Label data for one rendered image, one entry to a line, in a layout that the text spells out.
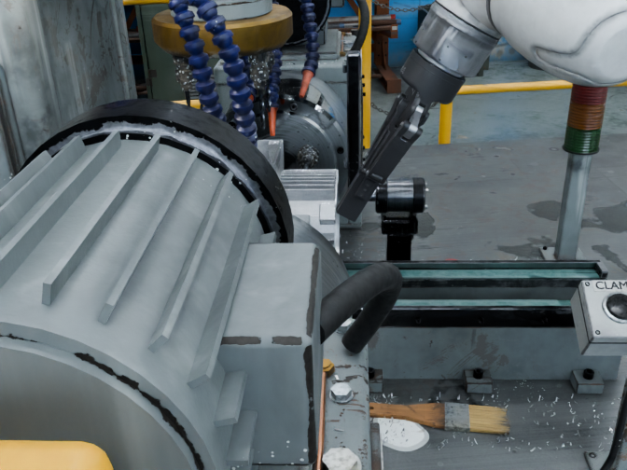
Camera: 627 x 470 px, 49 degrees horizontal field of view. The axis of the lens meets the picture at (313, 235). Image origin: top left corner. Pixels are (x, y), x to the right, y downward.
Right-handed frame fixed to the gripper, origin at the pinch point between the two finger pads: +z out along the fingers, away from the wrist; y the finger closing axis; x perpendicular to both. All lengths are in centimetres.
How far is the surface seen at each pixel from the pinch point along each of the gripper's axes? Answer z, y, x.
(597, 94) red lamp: -24, -33, 34
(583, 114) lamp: -20, -33, 34
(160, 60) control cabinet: 99, -305, -70
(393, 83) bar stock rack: 74, -434, 76
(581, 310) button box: -7.8, 20.3, 23.6
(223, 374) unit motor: -14, 62, -15
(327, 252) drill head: 0.6, 18.5, -3.7
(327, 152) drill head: 5.9, -26.7, -2.5
